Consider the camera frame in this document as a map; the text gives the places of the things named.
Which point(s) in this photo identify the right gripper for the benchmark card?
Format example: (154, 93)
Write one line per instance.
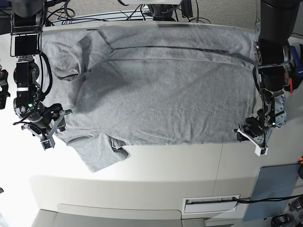
(37, 119)

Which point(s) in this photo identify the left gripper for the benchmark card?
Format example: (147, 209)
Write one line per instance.
(253, 130)

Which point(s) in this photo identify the grey T-shirt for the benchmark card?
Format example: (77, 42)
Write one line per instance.
(150, 85)

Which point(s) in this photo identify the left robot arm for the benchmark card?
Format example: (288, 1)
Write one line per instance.
(274, 25)

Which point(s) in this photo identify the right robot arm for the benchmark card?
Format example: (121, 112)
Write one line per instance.
(32, 74)

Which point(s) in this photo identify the black red hand tool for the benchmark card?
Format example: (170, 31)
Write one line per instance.
(294, 79)

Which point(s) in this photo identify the blue grey board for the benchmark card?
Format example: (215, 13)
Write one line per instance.
(272, 181)

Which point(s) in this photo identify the blue clamp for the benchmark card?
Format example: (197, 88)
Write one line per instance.
(297, 59)

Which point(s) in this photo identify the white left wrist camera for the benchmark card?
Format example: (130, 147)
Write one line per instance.
(261, 150)

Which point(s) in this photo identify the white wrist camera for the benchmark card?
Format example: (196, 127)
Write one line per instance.
(48, 143)
(261, 150)

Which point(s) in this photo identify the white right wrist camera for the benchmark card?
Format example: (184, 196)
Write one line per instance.
(48, 143)

